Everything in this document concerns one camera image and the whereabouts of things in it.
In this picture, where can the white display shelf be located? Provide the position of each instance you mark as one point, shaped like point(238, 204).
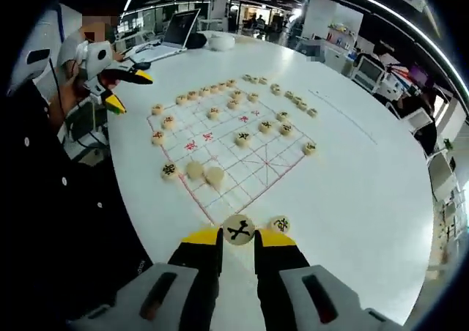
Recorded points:
point(318, 16)

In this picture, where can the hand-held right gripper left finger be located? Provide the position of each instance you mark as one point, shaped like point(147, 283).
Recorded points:
point(198, 261)

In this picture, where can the black computer mouse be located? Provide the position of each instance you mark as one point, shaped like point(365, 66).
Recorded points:
point(142, 66)

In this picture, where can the white red-lined chessboard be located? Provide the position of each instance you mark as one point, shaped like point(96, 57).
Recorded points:
point(234, 162)

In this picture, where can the group of wooden chess pieces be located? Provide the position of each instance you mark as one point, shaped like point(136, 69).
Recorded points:
point(242, 138)

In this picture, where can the white worn device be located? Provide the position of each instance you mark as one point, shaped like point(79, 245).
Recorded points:
point(29, 71)

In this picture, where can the small potted plant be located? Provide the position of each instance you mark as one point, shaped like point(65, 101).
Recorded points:
point(448, 143)

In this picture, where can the purple wall screen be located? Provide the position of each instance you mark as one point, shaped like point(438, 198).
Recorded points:
point(417, 74)

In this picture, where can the white round pot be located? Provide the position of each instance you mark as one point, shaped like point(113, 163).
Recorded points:
point(221, 42)

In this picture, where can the curved ceiling light strip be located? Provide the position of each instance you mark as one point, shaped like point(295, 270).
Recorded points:
point(395, 12)

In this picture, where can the white office cabinet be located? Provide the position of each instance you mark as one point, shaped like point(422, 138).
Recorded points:
point(441, 177)

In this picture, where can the white laptop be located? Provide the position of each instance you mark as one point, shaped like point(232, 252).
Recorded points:
point(179, 27)

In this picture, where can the black round pouch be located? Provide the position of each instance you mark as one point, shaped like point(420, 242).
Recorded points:
point(198, 40)

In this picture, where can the person's left hand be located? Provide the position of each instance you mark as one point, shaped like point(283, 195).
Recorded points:
point(81, 89)

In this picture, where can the black-marked round chess piece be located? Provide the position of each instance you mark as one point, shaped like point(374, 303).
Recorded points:
point(239, 229)

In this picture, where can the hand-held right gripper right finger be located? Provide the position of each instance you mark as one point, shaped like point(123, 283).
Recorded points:
point(278, 257)

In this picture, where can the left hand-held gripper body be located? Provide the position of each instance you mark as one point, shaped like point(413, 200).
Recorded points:
point(97, 58)

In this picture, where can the white mesh office chair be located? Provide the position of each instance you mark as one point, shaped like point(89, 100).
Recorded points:
point(368, 73)

